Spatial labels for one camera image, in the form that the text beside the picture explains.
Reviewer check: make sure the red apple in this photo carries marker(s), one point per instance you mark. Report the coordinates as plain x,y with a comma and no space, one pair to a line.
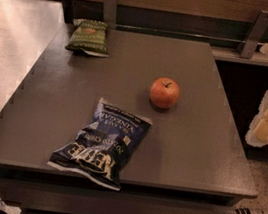
164,93

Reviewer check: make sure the left metal rail bracket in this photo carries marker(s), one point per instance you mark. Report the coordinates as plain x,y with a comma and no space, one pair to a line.
109,14

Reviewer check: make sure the right metal rail bracket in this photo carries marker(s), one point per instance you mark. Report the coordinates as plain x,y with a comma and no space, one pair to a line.
249,46

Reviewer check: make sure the blue kettle chip bag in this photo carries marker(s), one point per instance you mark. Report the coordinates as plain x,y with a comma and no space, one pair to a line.
101,149

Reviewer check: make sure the green jalapeno chip bag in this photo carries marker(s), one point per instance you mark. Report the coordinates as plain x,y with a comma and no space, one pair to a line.
90,37

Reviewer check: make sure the metal rail bracket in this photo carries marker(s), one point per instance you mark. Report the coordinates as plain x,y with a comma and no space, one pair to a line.
249,46
109,14

